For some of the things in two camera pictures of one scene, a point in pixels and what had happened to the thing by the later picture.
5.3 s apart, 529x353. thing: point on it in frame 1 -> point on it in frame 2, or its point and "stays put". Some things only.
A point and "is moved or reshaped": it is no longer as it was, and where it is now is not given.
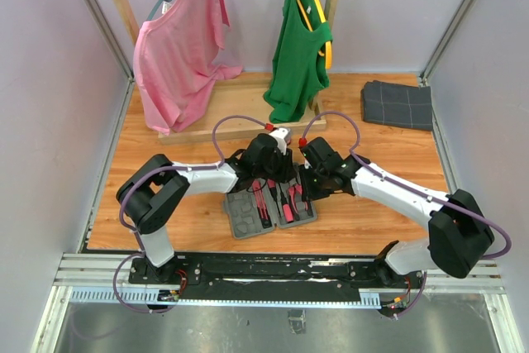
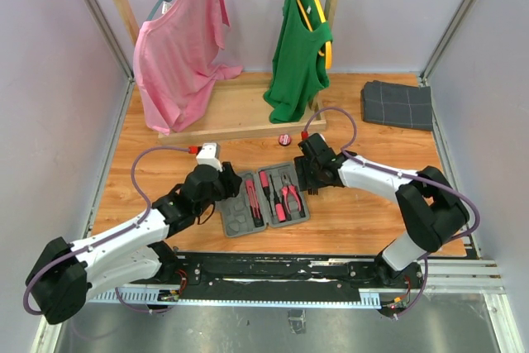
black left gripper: [288, 172] -> [231, 180]
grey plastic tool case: [264, 204] stays put
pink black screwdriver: [272, 186] is moved or reshaped
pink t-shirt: [175, 55] stays put
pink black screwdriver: [288, 209] -> [279, 209]
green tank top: [300, 67] stays put
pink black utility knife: [262, 207] is moved or reshaped
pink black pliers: [294, 192] is moved or reshaped
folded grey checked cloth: [397, 105] stays put
